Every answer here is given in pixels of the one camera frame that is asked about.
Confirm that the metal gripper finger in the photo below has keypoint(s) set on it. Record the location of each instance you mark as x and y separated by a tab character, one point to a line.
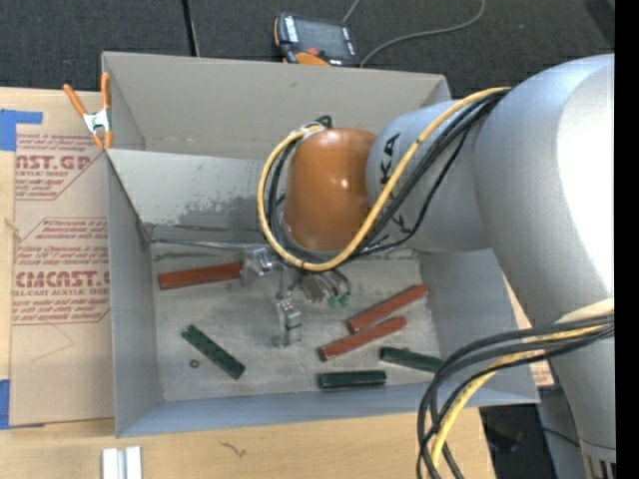
288	320
255	262

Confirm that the red-brown flat block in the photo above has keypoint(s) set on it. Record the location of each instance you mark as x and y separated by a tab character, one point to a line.
199	275
362	338
387	309

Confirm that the dark green flat block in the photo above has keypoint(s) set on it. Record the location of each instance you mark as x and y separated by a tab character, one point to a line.
213	352
409	358
352	379

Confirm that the grey metal bin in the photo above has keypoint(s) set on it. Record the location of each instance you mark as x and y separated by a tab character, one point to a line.
209	113

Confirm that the brown cardboard board, red print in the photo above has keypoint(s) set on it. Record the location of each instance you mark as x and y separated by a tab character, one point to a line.
60	357

